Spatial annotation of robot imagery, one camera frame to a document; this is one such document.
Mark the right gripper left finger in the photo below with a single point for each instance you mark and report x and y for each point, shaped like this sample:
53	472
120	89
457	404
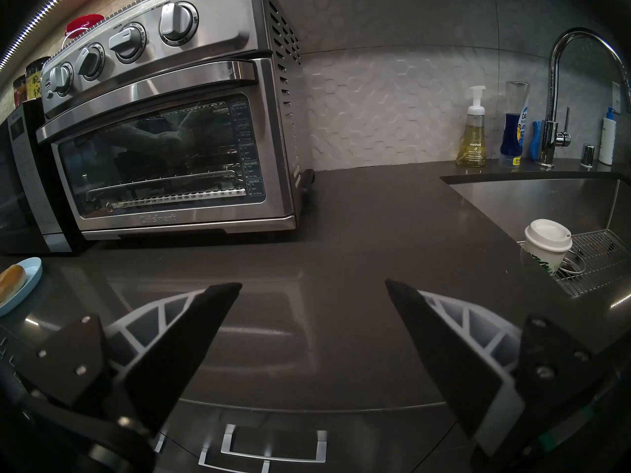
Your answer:
172	358

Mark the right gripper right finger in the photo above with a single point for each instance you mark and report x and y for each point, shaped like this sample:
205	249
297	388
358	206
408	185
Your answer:
443	349

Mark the golden bagel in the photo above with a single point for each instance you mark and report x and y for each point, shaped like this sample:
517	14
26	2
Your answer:
11	280

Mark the black microwave oven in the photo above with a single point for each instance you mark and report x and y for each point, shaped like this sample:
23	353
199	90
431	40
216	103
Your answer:
29	181

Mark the oven temperature knob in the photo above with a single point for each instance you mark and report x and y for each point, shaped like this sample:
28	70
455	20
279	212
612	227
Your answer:
91	61

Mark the oven function knob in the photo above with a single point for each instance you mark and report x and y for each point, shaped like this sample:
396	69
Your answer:
128	42

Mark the oven toast timer knob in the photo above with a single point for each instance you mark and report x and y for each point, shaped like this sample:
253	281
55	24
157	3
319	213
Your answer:
177	21

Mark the stainless steel toaster oven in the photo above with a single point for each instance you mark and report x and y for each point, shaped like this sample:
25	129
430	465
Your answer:
217	16

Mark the dark lower cabinet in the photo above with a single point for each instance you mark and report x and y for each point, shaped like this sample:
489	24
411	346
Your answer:
369	442

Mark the white lid paper coffee cup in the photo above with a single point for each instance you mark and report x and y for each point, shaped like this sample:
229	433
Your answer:
544	235

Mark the light blue plate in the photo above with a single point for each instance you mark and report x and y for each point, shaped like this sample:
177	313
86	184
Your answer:
30	279

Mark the stainless steel sink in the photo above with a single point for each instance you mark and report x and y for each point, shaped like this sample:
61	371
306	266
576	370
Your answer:
542	201

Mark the yellow hand soap dispenser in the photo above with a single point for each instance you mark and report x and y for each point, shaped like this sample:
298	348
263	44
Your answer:
471	147

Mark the blue dish soap bottle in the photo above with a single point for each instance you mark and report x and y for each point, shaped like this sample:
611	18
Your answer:
512	137

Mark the blue sponge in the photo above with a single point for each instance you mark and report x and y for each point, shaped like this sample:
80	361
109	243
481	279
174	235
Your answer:
536	142

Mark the chrome gooseneck faucet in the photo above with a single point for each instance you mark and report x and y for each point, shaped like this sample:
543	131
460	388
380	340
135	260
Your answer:
548	142

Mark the chrome counter cap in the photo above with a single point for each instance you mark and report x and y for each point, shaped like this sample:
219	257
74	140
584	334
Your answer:
586	156

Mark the white bottle blue cap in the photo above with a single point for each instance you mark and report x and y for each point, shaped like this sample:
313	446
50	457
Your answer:
606	142

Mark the red label snack jar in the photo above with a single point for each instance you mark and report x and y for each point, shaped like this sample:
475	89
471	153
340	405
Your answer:
18	90

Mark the yellow label snack jar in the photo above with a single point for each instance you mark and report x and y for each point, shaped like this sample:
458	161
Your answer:
35	80

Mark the red lid plastic snack jar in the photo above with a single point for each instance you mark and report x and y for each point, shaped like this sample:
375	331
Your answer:
84	22

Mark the LED light strip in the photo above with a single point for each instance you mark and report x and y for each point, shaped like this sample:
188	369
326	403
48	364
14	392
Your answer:
30	27

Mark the white wall outlet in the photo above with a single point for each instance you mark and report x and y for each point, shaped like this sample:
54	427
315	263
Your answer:
616	96

